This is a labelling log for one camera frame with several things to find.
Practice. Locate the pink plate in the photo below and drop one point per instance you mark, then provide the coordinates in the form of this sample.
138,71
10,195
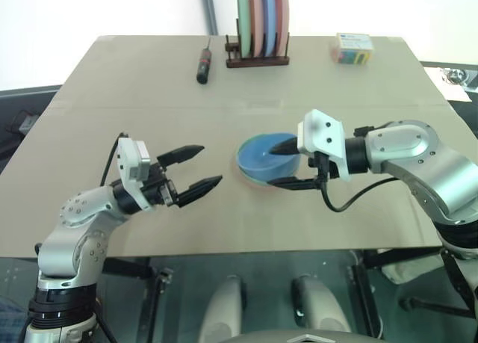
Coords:
256,21

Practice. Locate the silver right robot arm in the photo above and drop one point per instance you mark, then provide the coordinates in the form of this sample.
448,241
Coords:
429,171

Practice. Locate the shiny metal object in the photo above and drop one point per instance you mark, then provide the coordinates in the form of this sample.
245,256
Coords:
455,76

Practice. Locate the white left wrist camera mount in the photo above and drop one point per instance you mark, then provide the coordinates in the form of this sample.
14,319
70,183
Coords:
128,160

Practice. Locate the black and red screwdriver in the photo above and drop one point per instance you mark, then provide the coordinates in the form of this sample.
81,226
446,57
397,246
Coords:
204,64

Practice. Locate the blue plate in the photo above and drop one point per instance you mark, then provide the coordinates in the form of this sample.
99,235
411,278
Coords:
268,21

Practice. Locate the grey vertical post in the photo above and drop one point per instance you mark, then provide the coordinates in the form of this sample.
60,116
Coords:
209,8

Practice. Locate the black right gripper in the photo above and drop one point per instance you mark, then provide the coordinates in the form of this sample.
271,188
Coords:
324,169

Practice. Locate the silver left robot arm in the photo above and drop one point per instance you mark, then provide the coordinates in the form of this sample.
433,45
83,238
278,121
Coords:
74,242

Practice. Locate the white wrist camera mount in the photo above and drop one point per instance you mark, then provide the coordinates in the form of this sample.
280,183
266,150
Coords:
128,160
321,133

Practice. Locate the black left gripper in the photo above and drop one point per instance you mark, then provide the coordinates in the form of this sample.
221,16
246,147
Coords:
158,188

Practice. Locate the silver right robot leg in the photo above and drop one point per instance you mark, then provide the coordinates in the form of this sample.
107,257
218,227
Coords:
317,309

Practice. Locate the silver robot leg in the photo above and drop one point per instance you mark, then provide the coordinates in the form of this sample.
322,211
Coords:
224,309
317,309

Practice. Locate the white paper sheet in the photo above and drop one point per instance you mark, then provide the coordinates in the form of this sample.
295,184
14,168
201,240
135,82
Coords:
453,92

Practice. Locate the dark wooden plate rack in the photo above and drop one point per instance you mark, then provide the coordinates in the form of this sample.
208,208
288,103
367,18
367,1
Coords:
257,61

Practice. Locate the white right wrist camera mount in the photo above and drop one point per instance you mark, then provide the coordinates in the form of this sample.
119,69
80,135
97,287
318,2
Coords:
321,133

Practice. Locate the clear box of coloured items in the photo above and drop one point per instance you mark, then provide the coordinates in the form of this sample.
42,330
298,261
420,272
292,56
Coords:
353,48

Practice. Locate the blue bowl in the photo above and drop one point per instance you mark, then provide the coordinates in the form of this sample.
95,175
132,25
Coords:
257,160

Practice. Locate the green plate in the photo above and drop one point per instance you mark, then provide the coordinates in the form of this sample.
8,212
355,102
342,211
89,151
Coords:
243,21

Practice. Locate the silver left robot leg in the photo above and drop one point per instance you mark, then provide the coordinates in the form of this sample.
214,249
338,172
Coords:
224,309

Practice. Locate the small grey device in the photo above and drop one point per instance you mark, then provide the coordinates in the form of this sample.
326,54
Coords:
28,125

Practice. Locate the red plate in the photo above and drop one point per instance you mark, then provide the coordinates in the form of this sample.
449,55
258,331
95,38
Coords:
282,18

